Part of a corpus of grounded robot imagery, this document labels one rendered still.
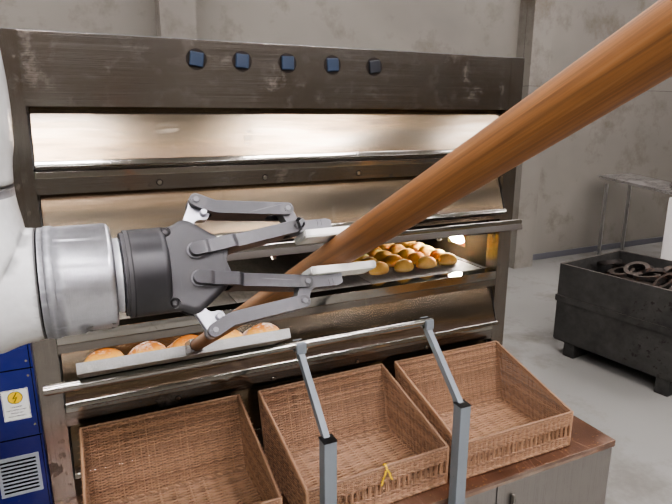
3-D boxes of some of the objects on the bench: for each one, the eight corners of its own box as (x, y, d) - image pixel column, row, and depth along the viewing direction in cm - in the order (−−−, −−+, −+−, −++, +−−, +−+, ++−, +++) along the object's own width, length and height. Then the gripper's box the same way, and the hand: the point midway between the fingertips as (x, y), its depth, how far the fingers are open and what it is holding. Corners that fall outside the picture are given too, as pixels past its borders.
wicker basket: (389, 418, 240) (391, 359, 233) (492, 392, 262) (496, 338, 256) (457, 484, 197) (461, 414, 190) (573, 446, 219) (580, 383, 213)
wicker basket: (85, 497, 190) (76, 426, 183) (243, 455, 213) (240, 391, 207) (89, 607, 147) (77, 519, 141) (286, 540, 171) (284, 462, 164)
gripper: (107, 200, 51) (337, 188, 61) (127, 372, 48) (365, 330, 58) (108, 169, 44) (366, 161, 54) (132, 367, 41) (400, 320, 51)
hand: (336, 252), depth 55 cm, fingers closed on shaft, 3 cm apart
